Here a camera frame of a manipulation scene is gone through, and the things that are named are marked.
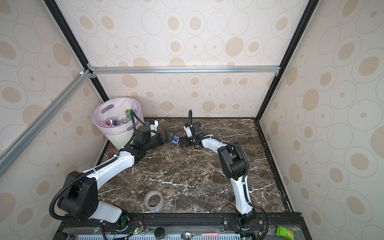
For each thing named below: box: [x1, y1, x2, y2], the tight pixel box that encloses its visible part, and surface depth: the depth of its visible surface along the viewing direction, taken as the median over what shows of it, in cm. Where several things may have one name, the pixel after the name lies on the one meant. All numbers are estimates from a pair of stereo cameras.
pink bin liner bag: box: [92, 97, 144, 135], surface depth 92 cm
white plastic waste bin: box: [92, 97, 144, 151], surface depth 92 cm
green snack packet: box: [276, 224, 295, 240], surface depth 71 cm
